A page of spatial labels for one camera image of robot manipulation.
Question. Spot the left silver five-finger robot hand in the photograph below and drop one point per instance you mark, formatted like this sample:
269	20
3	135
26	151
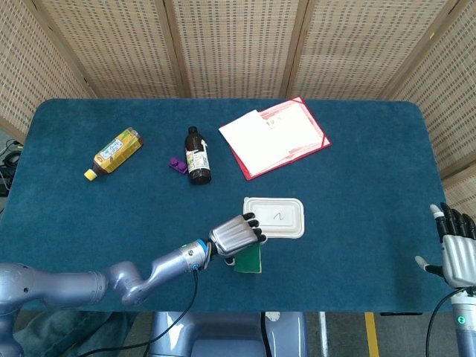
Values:
232	238

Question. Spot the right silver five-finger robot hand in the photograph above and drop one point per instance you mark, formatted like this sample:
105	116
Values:
459	256

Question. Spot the green and yellow sponge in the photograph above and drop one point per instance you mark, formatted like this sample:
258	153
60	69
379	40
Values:
249	261

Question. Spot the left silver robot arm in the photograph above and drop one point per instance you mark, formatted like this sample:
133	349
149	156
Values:
56	286

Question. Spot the white lidded food container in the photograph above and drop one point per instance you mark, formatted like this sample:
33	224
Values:
286	217

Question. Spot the dark brown glass bottle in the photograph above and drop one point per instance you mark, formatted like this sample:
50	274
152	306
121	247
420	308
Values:
197	163

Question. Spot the purple toy building brick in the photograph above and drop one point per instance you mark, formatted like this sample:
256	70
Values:
177	166

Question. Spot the white paper sheet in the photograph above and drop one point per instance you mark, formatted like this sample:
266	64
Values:
253	145

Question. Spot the blue-grey robot torso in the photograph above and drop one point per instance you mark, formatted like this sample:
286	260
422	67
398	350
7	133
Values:
223	334

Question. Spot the blue tablecloth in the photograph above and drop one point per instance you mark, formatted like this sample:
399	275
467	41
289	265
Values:
334	230

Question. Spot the red certificate folder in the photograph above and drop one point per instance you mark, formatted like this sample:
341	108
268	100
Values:
301	126

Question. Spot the white table leg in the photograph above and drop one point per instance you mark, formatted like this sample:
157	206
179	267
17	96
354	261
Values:
324	334

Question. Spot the tea bottle with yellow cap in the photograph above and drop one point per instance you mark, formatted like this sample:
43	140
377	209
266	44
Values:
115	152

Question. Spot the woven folding screen panel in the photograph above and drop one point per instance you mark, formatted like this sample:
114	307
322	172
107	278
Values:
364	44
26	67
450	104
238	44
111	44

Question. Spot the dark teal fabric bundle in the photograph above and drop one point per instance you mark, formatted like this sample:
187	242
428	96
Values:
67	334

